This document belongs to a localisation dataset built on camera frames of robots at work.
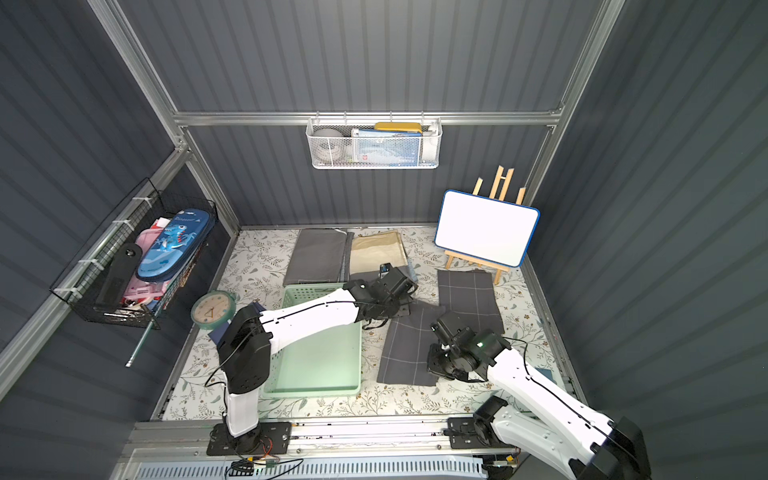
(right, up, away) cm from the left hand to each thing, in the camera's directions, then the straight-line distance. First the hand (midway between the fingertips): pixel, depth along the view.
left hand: (410, 310), depth 84 cm
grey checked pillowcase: (+21, +2, +17) cm, 27 cm away
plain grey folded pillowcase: (-31, +16, +27) cm, 44 cm away
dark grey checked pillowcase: (-2, -13, -2) cm, 13 cm away
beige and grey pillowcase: (-14, +17, +27) cm, 35 cm away
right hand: (+6, -13, -7) cm, 16 cm away
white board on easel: (+25, +23, +8) cm, 35 cm away
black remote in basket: (-64, +12, -20) cm, 68 cm away
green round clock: (-62, -2, +11) cm, 63 cm away
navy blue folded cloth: (-59, -9, +8) cm, 61 cm away
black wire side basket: (-70, +24, -8) cm, 74 cm away
